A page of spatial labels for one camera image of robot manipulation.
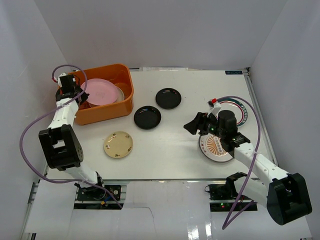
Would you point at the black plate rear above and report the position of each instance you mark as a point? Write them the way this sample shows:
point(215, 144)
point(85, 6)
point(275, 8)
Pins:
point(168, 98)

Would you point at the cream plate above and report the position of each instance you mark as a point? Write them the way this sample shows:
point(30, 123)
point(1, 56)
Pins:
point(120, 95)

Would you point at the white green rimmed plate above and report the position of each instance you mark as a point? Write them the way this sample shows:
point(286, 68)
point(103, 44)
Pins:
point(237, 107)

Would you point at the pink plate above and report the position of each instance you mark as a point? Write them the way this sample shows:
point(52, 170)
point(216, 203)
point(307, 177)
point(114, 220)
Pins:
point(101, 92)

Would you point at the black plate front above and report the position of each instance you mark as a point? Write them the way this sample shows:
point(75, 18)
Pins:
point(147, 117)

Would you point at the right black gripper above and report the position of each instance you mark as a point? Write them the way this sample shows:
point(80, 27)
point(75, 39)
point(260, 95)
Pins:
point(200, 121)

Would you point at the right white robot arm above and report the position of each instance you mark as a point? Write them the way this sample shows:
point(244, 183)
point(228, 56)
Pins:
point(284, 195)

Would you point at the small yellow floral plate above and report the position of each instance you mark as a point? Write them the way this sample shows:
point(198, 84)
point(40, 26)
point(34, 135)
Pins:
point(118, 144)

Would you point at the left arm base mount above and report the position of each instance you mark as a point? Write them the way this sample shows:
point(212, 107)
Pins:
point(93, 198)

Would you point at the orange plastic bin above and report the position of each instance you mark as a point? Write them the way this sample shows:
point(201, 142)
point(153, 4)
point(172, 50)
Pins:
point(120, 76)

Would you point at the black plate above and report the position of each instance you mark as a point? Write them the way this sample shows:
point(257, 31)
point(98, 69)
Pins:
point(147, 117)
point(168, 98)

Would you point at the white papers at back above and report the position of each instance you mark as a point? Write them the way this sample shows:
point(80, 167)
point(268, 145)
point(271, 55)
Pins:
point(163, 69)

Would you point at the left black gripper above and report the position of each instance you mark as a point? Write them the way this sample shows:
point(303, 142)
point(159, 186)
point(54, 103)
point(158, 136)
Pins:
point(81, 95)

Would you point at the orange sunburst patterned plate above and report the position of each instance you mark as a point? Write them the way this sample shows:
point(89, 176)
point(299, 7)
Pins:
point(211, 147)

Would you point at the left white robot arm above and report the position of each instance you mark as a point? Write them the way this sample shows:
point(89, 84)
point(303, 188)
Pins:
point(60, 145)

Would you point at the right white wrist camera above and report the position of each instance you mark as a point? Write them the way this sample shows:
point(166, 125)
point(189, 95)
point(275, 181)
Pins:
point(214, 106)

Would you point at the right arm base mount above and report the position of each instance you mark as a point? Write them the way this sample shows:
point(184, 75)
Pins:
point(221, 199)

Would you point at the blue table label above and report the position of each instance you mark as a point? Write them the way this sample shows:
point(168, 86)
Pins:
point(233, 72)

